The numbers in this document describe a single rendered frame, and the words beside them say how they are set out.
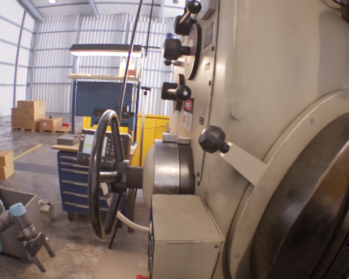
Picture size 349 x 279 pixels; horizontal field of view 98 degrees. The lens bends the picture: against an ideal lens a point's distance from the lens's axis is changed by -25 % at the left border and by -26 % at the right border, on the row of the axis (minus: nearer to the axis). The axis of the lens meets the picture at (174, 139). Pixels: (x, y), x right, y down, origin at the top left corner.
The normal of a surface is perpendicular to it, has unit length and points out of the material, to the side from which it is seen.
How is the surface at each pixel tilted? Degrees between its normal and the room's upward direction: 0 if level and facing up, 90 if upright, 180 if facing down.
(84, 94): 90
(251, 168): 90
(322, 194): 90
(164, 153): 33
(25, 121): 90
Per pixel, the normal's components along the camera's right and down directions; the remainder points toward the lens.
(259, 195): 0.13, 0.22
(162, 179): 0.15, -0.18
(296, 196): -0.86, -0.47
